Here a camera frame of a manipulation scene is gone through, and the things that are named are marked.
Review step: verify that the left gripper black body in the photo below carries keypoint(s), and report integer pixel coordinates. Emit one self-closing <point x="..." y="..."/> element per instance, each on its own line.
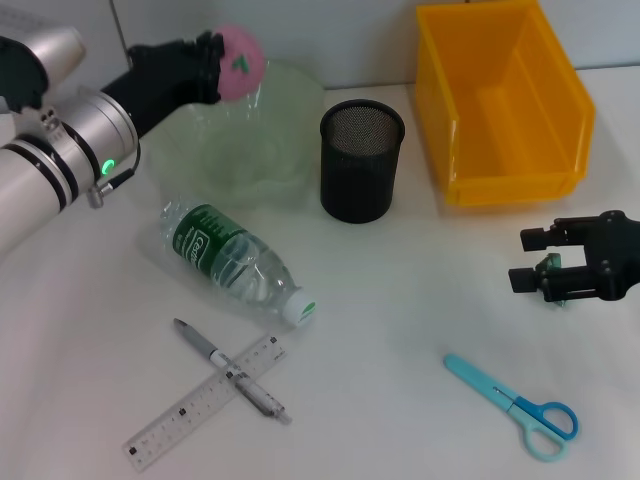
<point x="160" y="80"/>

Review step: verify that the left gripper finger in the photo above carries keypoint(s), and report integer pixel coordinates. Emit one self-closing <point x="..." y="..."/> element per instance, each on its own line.
<point x="212" y="41"/>
<point x="212" y="90"/>

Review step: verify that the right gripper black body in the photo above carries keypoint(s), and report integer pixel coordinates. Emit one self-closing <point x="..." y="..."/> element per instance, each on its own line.
<point x="615" y="255"/>

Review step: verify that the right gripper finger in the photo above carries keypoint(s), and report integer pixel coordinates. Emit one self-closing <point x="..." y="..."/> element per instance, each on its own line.
<point x="535" y="239"/>
<point x="522" y="280"/>

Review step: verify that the green plastic wrapper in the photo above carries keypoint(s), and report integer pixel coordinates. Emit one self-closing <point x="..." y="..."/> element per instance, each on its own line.
<point x="551" y="261"/>

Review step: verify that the pink toy peach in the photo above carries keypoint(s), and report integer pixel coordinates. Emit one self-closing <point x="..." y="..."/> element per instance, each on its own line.
<point x="245" y="75"/>

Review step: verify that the water bottle green label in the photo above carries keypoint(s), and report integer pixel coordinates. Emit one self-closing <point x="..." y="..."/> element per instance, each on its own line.
<point x="210" y="240"/>

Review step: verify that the green translucent fruit bowl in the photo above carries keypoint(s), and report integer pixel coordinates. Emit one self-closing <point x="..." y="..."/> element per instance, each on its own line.
<point x="260" y="150"/>

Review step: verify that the light blue scissors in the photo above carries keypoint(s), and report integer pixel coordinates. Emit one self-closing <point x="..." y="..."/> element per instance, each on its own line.
<point x="475" y="377"/>

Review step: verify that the black mesh pen holder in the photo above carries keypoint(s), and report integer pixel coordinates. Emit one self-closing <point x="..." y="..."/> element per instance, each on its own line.
<point x="357" y="185"/>

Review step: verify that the grey pen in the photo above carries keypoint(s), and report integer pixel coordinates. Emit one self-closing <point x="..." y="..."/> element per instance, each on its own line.
<point x="200" y="345"/>

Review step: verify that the transparent plastic ruler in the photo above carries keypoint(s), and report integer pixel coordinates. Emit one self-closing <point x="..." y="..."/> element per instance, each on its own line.
<point x="175" y="415"/>

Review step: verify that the yellow plastic bin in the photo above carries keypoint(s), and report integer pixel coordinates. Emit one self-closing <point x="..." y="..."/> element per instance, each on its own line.
<point x="505" y="125"/>

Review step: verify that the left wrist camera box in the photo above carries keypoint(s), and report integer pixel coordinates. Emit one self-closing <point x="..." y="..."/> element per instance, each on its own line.
<point x="55" y="47"/>

